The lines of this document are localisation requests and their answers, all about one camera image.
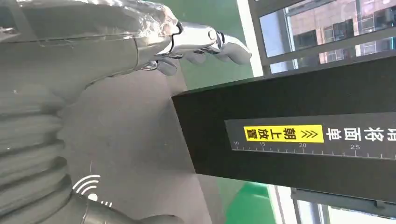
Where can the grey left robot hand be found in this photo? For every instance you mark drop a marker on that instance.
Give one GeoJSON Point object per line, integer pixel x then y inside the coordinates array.
{"type": "Point", "coordinates": [77, 52]}

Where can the black scanner column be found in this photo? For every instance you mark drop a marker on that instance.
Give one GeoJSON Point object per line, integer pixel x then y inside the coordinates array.
{"type": "Point", "coordinates": [278, 99]}

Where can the green conveyor belt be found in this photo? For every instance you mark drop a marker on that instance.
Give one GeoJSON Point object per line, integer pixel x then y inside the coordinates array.
{"type": "Point", "coordinates": [250, 204]}

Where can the ruler label with yellow sticker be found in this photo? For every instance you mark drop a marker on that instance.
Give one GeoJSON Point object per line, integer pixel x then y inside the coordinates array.
{"type": "Point", "coordinates": [309, 136]}

